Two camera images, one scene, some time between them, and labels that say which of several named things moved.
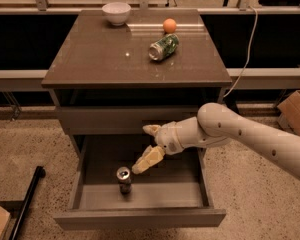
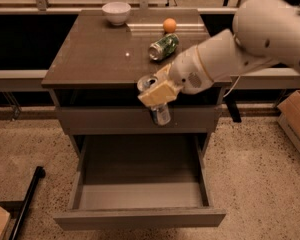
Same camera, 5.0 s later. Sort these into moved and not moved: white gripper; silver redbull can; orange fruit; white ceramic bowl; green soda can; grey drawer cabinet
Moved: silver redbull can; white gripper
Not moved: orange fruit; green soda can; grey drawer cabinet; white ceramic bowl
